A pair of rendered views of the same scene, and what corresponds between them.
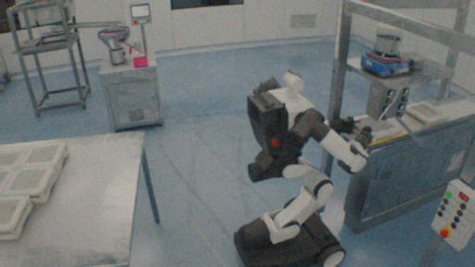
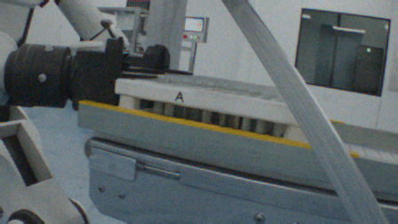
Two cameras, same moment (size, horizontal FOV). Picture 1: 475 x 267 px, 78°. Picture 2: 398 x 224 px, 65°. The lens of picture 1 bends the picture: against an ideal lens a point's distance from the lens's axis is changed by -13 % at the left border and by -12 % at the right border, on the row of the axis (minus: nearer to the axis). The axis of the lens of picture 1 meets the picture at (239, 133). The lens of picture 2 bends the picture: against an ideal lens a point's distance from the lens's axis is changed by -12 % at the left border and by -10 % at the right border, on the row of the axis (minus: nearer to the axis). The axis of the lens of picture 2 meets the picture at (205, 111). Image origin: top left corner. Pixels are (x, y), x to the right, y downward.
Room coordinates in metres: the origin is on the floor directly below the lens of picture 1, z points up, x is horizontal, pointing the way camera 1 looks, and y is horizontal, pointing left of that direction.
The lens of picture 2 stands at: (1.33, -1.15, 0.96)
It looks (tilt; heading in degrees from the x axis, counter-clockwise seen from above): 8 degrees down; 39
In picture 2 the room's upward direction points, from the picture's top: 7 degrees clockwise
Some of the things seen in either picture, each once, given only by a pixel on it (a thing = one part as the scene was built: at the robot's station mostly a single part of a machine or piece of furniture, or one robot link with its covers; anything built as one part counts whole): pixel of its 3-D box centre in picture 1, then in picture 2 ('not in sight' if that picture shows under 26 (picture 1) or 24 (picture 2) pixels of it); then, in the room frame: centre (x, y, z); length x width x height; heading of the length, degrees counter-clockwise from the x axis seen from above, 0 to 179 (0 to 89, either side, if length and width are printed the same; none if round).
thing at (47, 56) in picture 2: (363, 139); (78, 78); (1.58, -0.71, 0.92); 0.12 x 0.10 x 0.13; 142
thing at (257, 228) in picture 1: (283, 233); not in sight; (1.56, -0.28, 0.19); 0.64 x 0.52 x 0.33; 110
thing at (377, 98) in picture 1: (388, 98); not in sight; (1.61, -0.83, 1.17); 0.22 x 0.11 x 0.20; 110
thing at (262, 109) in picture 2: (376, 124); (233, 96); (1.75, -0.86, 0.92); 0.25 x 0.24 x 0.02; 20
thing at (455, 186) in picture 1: (458, 215); not in sight; (0.86, -0.90, 1.00); 0.17 x 0.06 x 0.26; 20
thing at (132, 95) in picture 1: (133, 92); not in sight; (3.56, 1.25, 0.38); 0.63 x 0.57 x 0.76; 105
